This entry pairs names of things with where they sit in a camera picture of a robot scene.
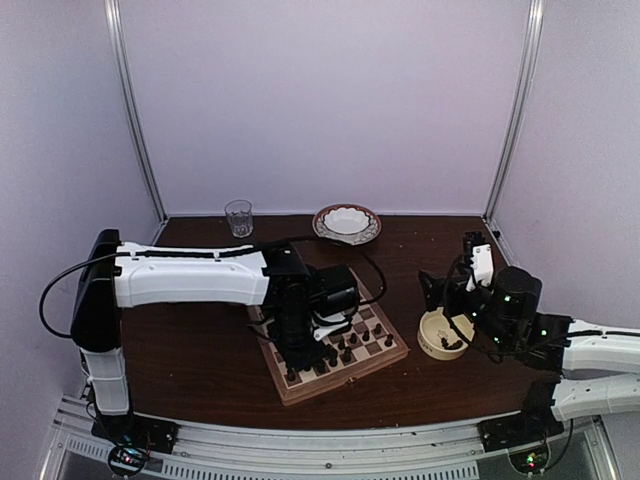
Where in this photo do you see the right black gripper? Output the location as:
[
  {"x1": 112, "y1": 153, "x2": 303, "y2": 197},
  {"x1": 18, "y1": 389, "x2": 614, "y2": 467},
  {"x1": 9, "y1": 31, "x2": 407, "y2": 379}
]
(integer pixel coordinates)
[{"x1": 419, "y1": 263, "x2": 513, "y2": 351}]

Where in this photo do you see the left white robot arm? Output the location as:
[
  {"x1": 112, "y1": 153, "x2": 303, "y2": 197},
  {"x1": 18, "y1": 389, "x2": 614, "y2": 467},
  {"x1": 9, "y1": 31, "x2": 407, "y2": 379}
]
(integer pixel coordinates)
[{"x1": 71, "y1": 230, "x2": 360, "y2": 444}]

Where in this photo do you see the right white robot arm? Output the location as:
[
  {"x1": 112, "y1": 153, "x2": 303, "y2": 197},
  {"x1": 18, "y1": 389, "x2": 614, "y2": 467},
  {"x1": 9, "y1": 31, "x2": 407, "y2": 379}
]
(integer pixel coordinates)
[{"x1": 418, "y1": 267, "x2": 639, "y2": 442}]

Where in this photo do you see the wooden chess board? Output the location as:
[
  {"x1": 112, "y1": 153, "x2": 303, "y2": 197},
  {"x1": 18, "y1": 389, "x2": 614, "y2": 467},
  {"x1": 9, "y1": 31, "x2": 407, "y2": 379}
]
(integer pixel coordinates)
[{"x1": 248, "y1": 268, "x2": 409, "y2": 406}]

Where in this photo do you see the cream cat-ear bowl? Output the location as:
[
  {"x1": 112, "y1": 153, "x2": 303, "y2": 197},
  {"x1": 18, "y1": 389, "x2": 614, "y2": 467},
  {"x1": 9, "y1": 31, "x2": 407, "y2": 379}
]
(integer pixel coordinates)
[{"x1": 417, "y1": 308, "x2": 468, "y2": 361}]

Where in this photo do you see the white scalloped bowl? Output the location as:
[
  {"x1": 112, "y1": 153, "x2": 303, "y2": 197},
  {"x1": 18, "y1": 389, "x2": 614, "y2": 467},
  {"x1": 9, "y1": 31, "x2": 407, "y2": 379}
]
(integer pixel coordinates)
[{"x1": 323, "y1": 207, "x2": 371, "y2": 235}]

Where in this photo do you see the patterned ceramic plate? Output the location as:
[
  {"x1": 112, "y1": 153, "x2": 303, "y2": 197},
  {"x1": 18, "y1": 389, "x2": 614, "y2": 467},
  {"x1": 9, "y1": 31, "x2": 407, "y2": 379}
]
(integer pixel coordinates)
[{"x1": 312, "y1": 204, "x2": 382, "y2": 246}]

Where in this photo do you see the clear drinking glass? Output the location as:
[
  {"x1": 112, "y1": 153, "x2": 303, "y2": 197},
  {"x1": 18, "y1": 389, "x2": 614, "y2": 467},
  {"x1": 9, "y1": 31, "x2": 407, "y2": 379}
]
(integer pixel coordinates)
[{"x1": 224, "y1": 199, "x2": 254, "y2": 238}]

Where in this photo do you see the right black cable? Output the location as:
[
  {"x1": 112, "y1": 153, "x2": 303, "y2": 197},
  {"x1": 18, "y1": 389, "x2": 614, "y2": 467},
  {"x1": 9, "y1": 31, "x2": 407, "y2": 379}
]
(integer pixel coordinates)
[{"x1": 443, "y1": 254, "x2": 476, "y2": 346}]

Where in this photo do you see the black cable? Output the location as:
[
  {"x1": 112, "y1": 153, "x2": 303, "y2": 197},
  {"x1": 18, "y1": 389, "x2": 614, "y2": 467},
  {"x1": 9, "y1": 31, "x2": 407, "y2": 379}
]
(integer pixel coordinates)
[
  {"x1": 443, "y1": 254, "x2": 476, "y2": 346},
  {"x1": 289, "y1": 234, "x2": 390, "y2": 321}
]

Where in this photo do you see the left black cable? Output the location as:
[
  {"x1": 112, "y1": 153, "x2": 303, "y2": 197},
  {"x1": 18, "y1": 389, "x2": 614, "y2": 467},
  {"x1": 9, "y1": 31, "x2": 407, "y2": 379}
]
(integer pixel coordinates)
[{"x1": 289, "y1": 234, "x2": 390, "y2": 321}]

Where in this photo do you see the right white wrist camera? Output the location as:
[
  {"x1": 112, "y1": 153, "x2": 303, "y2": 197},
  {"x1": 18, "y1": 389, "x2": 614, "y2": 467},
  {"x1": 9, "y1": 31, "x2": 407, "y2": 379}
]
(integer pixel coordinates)
[{"x1": 463, "y1": 231, "x2": 494, "y2": 292}]

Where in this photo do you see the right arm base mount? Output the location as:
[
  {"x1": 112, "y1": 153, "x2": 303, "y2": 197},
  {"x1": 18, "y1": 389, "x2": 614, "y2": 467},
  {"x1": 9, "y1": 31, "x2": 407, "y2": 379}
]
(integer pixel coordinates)
[{"x1": 477, "y1": 380, "x2": 564, "y2": 452}]

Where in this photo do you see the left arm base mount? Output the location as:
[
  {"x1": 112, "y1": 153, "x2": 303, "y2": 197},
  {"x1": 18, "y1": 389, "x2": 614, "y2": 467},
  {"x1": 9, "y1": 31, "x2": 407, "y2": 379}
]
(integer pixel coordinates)
[{"x1": 90, "y1": 401, "x2": 179, "y2": 454}]

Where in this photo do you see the right aluminium frame post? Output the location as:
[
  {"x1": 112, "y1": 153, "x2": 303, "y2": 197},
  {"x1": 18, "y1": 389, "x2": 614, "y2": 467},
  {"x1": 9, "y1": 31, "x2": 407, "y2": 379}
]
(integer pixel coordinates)
[{"x1": 483, "y1": 0, "x2": 546, "y2": 224}]

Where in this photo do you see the aluminium frame post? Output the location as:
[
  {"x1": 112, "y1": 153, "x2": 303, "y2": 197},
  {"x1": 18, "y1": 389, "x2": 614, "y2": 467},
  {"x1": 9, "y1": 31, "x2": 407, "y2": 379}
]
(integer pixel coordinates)
[
  {"x1": 483, "y1": 0, "x2": 546, "y2": 224},
  {"x1": 104, "y1": 0, "x2": 169, "y2": 224}
]

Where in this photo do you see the left aluminium frame post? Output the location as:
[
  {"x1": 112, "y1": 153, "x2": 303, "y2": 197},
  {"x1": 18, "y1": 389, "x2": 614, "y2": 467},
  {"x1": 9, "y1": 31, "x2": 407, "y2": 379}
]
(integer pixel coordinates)
[{"x1": 104, "y1": 0, "x2": 169, "y2": 224}]

